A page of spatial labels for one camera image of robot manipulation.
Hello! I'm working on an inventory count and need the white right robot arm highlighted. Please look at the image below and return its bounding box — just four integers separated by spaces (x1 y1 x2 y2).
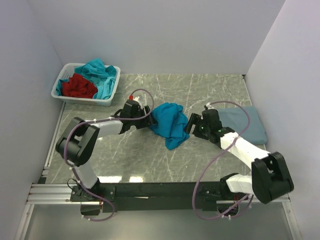
184 109 294 204

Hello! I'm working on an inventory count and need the folded grey-blue t shirt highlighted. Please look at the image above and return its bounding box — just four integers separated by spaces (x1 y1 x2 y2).
217 106 267 145

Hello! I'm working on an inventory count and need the teal t shirt in basket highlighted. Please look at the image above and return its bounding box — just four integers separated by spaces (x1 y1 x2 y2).
56 58 116 96

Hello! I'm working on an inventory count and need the red t shirt in basket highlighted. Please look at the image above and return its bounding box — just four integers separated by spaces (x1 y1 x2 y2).
60 73 98 99

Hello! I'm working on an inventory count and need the aluminium frame rail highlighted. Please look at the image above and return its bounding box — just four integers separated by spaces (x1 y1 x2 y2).
13 102 76 240

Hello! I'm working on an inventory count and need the white plastic laundry basket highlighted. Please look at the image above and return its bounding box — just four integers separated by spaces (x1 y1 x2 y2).
51 63 121 107

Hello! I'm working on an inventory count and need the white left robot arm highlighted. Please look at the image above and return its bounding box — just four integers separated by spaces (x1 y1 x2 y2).
55 99 157 201

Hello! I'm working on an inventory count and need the black base crossbar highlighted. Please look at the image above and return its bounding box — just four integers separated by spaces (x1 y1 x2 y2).
69 181 247 216

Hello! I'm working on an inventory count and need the light aqua t shirt in basket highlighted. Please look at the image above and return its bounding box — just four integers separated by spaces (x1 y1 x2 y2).
93 76 116 100

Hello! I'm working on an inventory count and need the bright blue t shirt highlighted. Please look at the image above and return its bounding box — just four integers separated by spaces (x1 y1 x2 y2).
149 102 190 150

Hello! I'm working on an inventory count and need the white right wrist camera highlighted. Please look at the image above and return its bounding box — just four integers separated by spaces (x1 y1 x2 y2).
204 102 215 110

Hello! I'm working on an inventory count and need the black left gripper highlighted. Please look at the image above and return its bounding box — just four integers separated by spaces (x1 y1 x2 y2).
130 105 158 130

